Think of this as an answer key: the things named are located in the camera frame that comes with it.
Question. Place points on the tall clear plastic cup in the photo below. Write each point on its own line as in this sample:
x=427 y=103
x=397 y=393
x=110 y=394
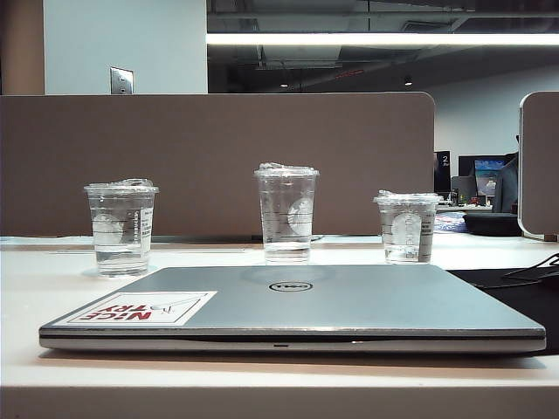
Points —
x=286 y=209

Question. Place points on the silver Dell laptop with sticker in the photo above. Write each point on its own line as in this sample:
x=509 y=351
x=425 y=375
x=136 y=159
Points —
x=349 y=305

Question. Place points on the small clear plastic cup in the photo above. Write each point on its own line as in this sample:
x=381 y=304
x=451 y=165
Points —
x=406 y=231

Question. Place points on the wide brown desk divider panel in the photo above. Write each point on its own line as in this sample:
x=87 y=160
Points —
x=196 y=139

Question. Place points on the dark sign with number two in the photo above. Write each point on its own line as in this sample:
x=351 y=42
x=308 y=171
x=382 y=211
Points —
x=443 y=174

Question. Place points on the blue patterned cloth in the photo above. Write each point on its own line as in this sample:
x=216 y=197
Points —
x=450 y=222

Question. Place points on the small ceiling spot lamp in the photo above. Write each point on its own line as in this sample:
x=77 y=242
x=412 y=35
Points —
x=408 y=80

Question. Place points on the long ceiling light strip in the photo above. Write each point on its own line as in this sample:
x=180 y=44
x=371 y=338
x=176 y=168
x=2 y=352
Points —
x=371 y=39

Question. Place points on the black round cushion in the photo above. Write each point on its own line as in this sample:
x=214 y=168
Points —
x=489 y=223

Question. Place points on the background computer monitor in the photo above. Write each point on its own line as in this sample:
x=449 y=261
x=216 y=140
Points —
x=487 y=174

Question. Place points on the person in grey clothes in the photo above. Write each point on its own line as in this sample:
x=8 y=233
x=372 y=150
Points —
x=508 y=183

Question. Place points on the black mouse pad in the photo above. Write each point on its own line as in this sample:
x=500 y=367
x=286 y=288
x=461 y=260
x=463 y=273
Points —
x=502 y=305

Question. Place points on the brown divider panel, white edge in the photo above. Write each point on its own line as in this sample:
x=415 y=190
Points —
x=541 y=174

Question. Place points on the metal wall outlet plate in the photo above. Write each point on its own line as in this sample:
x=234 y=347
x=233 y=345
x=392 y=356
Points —
x=121 y=80

